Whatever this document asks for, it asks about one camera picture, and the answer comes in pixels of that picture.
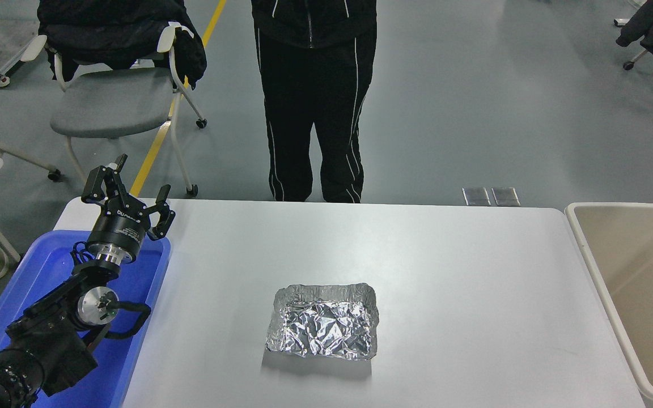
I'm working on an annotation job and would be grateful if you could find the grey seat rolling chair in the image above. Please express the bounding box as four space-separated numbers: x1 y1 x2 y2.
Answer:
19 23 208 197

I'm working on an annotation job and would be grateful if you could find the blue plastic tray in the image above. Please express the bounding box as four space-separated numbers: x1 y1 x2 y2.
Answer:
0 229 171 408

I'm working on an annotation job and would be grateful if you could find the crumpled silver foil tray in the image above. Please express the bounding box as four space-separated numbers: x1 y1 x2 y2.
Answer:
265 282 379 361

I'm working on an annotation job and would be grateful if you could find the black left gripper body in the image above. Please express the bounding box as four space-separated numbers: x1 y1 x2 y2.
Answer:
87 198 150 251

